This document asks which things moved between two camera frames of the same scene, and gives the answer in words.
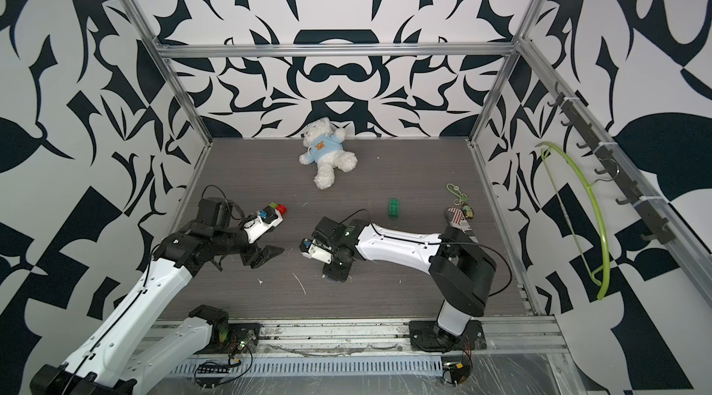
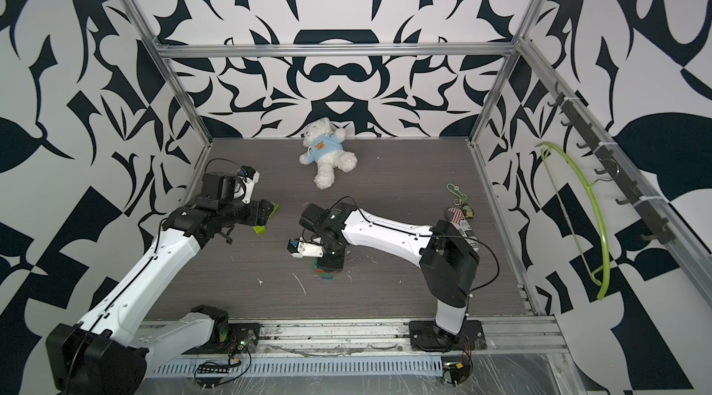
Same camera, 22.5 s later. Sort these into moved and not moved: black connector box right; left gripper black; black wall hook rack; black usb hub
Moved: left gripper black
Not moved: black connector box right; black usb hub; black wall hook rack
